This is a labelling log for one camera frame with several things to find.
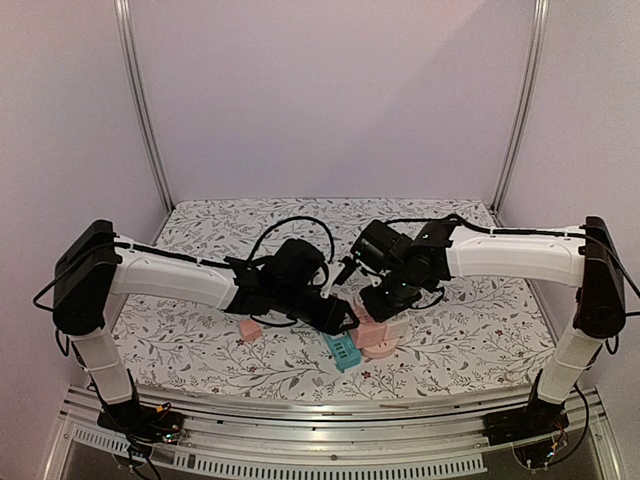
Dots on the aluminium frame post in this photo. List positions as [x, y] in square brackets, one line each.
[133, 71]
[524, 103]

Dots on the small pink charger plug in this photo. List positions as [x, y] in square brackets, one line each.
[249, 330]

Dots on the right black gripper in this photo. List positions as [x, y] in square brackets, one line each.
[379, 305]

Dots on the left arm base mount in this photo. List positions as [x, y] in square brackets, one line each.
[149, 424]

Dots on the teal power strip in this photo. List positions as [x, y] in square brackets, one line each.
[343, 350]

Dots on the left aluminium frame post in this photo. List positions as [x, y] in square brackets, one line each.
[133, 71]

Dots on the aluminium front rail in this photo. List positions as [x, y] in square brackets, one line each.
[431, 438]

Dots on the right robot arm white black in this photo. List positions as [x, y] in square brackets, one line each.
[583, 257]

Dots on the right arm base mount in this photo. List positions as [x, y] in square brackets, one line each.
[541, 424]

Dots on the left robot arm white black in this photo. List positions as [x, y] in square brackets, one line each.
[296, 281]

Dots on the pink cube socket adapter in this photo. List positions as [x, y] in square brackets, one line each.
[369, 332]

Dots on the floral table mat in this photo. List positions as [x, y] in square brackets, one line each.
[483, 333]

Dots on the right aluminium frame post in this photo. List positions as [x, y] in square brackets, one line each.
[524, 103]

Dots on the white cube socket adapter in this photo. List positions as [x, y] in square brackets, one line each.
[395, 328]

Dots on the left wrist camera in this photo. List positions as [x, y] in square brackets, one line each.
[342, 272]

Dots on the pink round power strip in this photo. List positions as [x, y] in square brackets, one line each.
[382, 350]

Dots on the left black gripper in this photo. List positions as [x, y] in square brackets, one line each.
[336, 314]

